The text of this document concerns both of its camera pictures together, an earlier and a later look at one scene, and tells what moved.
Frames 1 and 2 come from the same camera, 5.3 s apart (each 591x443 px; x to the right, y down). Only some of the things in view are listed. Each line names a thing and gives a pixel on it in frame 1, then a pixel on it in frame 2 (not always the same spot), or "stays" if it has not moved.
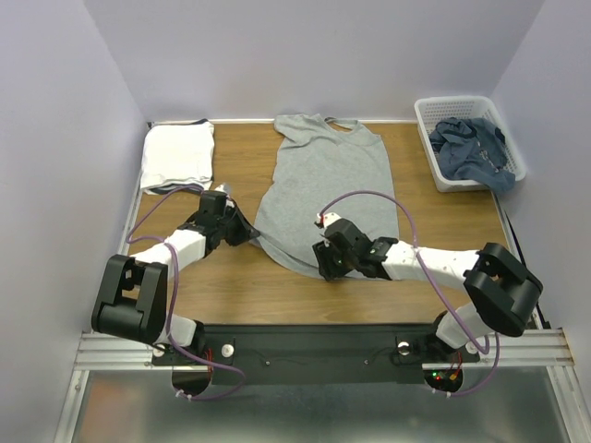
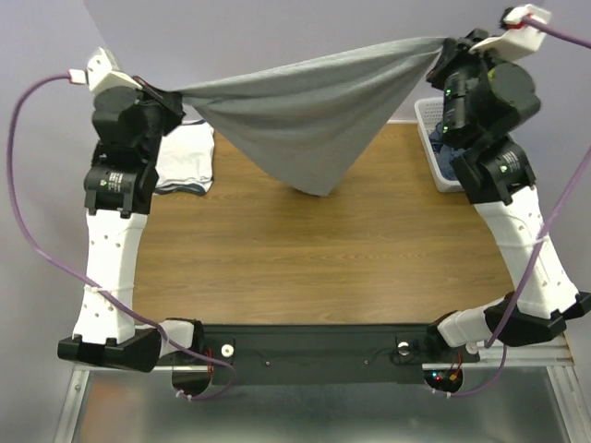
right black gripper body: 327,260 to 445,59
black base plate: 309,353 stays
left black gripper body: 231,224 to 162,115
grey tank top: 319,169 to 309,123
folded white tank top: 178,153 stays
